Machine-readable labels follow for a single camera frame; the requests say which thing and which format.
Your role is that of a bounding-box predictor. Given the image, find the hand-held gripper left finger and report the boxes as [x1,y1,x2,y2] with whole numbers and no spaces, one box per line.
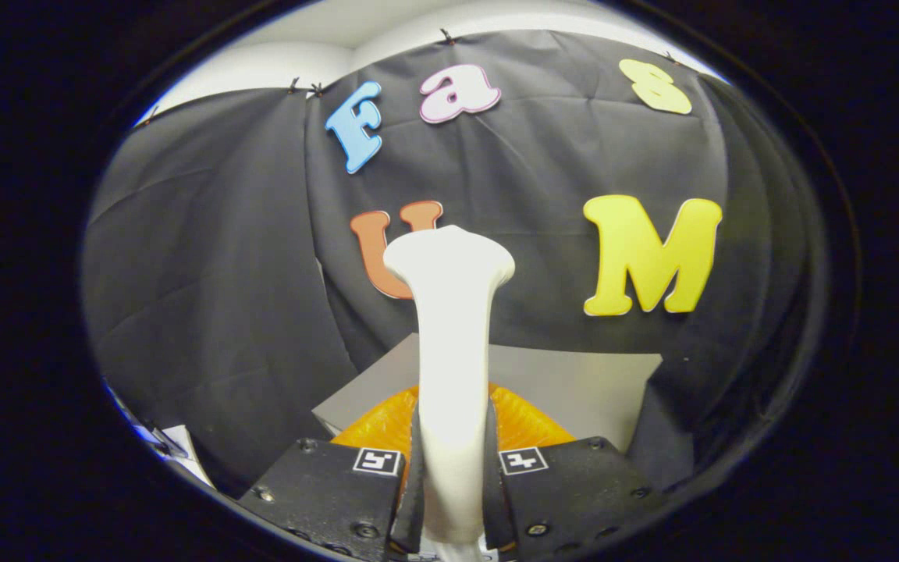
[237,382,427,562]

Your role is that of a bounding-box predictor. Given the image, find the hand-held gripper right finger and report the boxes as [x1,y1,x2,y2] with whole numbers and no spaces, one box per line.
[483,382,666,560]

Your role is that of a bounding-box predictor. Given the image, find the grey cabinet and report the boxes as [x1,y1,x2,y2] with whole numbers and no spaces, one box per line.
[311,333,663,455]

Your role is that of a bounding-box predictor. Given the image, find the black backdrop cloth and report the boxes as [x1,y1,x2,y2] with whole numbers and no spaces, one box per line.
[81,30,819,497]

